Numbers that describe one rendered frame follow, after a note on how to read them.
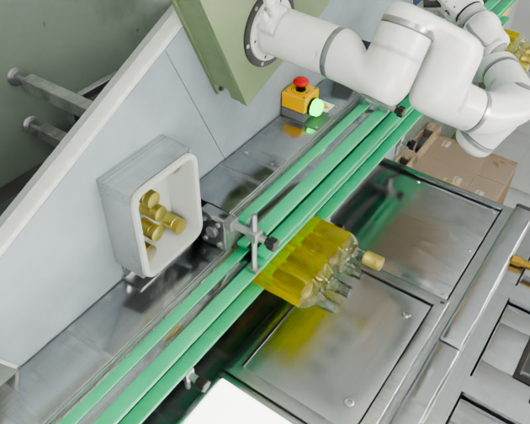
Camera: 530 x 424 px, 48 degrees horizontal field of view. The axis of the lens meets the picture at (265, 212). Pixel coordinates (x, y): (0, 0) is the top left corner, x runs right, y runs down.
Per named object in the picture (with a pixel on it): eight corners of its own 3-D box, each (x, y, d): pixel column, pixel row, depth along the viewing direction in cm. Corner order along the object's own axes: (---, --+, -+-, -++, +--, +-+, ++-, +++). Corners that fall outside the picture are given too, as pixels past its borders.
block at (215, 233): (199, 241, 133) (224, 254, 130) (196, 210, 126) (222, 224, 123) (209, 232, 135) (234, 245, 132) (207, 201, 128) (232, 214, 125)
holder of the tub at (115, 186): (119, 279, 124) (146, 296, 121) (95, 178, 106) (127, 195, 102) (173, 233, 135) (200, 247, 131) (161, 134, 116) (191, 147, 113)
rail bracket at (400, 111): (355, 104, 161) (400, 120, 155) (358, 80, 156) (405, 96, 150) (362, 98, 163) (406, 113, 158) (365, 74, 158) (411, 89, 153)
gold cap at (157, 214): (137, 204, 115) (153, 212, 113) (150, 193, 117) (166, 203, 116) (139, 217, 118) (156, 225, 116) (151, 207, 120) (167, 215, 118)
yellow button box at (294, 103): (279, 113, 154) (303, 123, 151) (280, 88, 149) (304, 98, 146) (294, 102, 158) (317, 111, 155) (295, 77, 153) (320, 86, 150)
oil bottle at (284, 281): (231, 272, 137) (309, 315, 129) (230, 255, 134) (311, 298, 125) (246, 257, 141) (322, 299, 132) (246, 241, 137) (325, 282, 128)
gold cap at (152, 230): (135, 223, 117) (151, 232, 115) (147, 214, 119) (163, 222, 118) (136, 235, 119) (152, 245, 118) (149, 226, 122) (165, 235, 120)
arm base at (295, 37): (233, 28, 107) (302, 54, 100) (269, -30, 108) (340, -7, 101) (263, 71, 121) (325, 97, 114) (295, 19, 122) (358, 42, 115)
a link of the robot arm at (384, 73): (311, 76, 106) (389, 108, 99) (341, 4, 103) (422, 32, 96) (333, 86, 115) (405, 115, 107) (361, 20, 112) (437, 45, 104)
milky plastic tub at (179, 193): (116, 264, 120) (148, 283, 117) (96, 179, 105) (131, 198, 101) (173, 216, 131) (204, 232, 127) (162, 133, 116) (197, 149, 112)
